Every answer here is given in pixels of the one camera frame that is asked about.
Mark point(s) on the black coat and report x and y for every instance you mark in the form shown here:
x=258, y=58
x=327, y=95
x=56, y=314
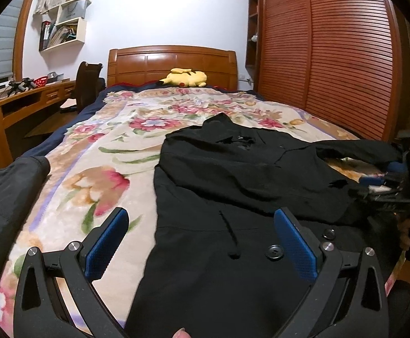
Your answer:
x=226, y=183

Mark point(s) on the dark cloth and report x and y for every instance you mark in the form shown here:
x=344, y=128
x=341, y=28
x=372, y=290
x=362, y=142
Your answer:
x=8, y=211

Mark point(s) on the black tripod stand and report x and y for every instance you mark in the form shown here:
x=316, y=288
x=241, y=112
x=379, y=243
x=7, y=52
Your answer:
x=22, y=85

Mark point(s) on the wooden bed headboard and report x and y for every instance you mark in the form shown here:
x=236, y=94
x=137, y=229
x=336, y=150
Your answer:
x=148, y=65

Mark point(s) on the grey window blind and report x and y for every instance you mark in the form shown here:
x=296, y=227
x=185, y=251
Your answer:
x=1, y=49

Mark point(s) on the dark brown chair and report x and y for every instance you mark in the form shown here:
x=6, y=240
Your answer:
x=85, y=84

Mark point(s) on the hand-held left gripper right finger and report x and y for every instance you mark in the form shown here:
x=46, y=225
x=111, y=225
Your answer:
x=294, y=243

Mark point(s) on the wooden louvered wardrobe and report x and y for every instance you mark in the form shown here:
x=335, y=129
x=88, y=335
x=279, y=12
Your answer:
x=331, y=49

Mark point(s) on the grey box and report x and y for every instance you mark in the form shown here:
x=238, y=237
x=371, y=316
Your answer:
x=54, y=77

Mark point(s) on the wooden window frame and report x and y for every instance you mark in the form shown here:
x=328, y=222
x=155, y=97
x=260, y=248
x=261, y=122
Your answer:
x=25, y=24

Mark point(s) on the red basket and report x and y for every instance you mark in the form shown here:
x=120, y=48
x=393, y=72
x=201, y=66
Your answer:
x=41, y=81

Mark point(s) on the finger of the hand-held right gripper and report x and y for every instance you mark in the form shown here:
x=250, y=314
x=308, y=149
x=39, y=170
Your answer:
x=377, y=192
x=397, y=167

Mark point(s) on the floral blanket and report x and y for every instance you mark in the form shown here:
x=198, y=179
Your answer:
x=103, y=148

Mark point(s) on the yellow plush toy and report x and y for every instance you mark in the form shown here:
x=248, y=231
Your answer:
x=185, y=76

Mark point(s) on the person's right hand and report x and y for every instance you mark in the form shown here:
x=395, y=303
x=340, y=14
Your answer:
x=407, y=232

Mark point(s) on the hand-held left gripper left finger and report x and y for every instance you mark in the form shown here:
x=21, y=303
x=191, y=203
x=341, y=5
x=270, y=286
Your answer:
x=106, y=243

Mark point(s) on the person's left hand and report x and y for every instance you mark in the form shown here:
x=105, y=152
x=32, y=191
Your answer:
x=181, y=333

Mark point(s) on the white wall shelf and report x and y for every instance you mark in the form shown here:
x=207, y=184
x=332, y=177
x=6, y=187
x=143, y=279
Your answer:
x=64, y=24

